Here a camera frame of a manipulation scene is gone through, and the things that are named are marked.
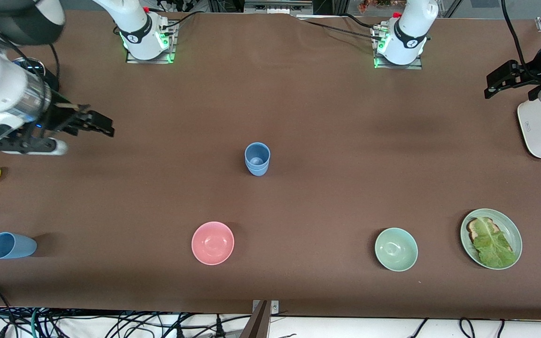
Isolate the toast slice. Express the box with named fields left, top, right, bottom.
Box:
left=467, top=217, right=515, bottom=254

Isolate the green plate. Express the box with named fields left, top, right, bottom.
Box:
left=460, top=208, right=523, bottom=270

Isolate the green lettuce leaf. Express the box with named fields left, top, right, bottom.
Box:
left=473, top=218, right=518, bottom=269

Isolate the pink bowl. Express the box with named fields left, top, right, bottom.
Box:
left=191, top=222, right=235, bottom=266

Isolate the mint green bowl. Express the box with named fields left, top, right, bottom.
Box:
left=375, top=228, right=418, bottom=272

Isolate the grey metal box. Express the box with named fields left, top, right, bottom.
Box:
left=244, top=0, right=314, bottom=15

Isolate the grey metal bar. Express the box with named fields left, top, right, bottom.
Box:
left=240, top=300, right=271, bottom=338

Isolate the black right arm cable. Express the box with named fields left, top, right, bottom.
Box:
left=0, top=9, right=62, bottom=92

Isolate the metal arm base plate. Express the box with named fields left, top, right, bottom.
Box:
left=373, top=26, right=423, bottom=70
left=125, top=21, right=177, bottom=64

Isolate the black base cable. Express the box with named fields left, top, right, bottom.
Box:
left=297, top=18, right=384, bottom=41
left=160, top=10, right=205, bottom=30
left=336, top=13, right=384, bottom=31

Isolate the small metal table bracket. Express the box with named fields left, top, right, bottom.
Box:
left=252, top=300, right=280, bottom=315

